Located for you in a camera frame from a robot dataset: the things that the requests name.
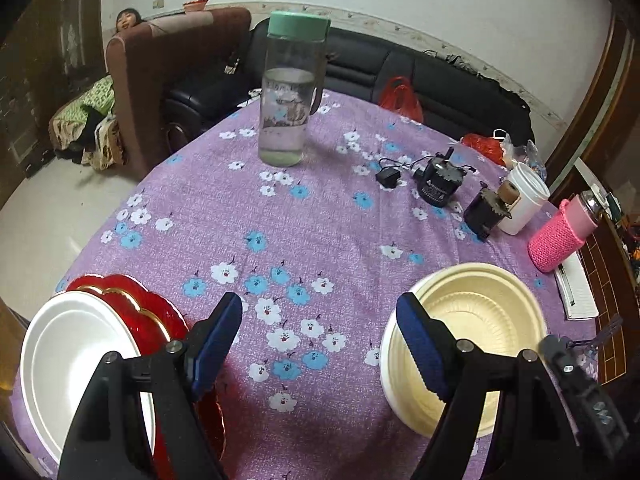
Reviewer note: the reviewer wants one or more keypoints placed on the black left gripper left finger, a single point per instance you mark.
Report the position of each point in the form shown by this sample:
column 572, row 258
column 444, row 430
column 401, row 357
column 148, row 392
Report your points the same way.
column 107, row 438

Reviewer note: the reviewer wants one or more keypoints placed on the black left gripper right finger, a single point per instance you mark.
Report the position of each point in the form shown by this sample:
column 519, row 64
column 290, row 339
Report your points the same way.
column 532, row 437

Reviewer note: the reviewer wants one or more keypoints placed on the white foam plate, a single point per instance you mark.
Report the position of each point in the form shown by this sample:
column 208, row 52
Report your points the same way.
column 62, row 347

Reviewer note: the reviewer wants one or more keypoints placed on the red plate with gold lettering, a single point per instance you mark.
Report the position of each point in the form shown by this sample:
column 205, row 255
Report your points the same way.
column 154, row 321

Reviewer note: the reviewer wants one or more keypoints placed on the white notebook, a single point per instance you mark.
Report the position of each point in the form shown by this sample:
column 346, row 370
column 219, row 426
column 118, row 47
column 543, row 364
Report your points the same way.
column 575, row 291

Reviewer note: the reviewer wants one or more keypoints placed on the pink knitted sleeve bottle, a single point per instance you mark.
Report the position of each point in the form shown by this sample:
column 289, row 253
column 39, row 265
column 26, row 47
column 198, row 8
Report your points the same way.
column 566, row 231

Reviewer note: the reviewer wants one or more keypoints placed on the black box device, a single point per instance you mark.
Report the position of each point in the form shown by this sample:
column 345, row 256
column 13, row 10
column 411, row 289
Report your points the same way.
column 489, row 207

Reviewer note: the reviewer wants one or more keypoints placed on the white paper cup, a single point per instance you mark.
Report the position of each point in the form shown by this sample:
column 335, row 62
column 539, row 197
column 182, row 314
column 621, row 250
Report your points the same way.
column 534, row 193

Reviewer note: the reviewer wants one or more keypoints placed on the black fan motor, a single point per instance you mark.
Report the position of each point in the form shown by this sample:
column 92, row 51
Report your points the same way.
column 440, row 179

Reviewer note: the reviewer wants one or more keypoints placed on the purple floral tablecloth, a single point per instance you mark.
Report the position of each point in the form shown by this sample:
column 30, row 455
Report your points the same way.
column 319, row 254

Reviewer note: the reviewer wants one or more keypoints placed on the orange plastic bag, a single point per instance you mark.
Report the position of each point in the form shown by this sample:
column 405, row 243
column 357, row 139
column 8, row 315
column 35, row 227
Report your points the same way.
column 487, row 146

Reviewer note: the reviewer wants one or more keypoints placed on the small black power adapter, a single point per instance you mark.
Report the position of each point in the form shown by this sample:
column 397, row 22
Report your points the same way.
column 389, row 173

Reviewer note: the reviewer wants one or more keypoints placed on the green patterned blanket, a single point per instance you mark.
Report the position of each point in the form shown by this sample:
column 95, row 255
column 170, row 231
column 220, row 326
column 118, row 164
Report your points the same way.
column 86, row 131

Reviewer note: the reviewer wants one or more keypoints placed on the red plastic bag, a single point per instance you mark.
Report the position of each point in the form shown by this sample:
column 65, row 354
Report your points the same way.
column 399, row 97

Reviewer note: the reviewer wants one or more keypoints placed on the brown armchair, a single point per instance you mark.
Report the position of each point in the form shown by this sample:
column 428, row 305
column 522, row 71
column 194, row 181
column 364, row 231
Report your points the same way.
column 142, row 59

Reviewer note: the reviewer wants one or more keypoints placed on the clear bottle with green lid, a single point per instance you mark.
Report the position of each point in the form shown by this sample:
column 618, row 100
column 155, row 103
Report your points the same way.
column 292, row 84

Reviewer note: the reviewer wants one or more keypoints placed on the black leather sofa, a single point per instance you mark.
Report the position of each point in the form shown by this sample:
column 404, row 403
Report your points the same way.
column 455, row 101

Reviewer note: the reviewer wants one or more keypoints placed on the person behind armchair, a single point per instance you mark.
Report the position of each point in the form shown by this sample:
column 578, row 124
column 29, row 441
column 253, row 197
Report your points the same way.
column 128, row 18

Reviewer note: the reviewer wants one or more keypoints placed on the red bowl on armchair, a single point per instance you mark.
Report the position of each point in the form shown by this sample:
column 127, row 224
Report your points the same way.
column 195, row 6

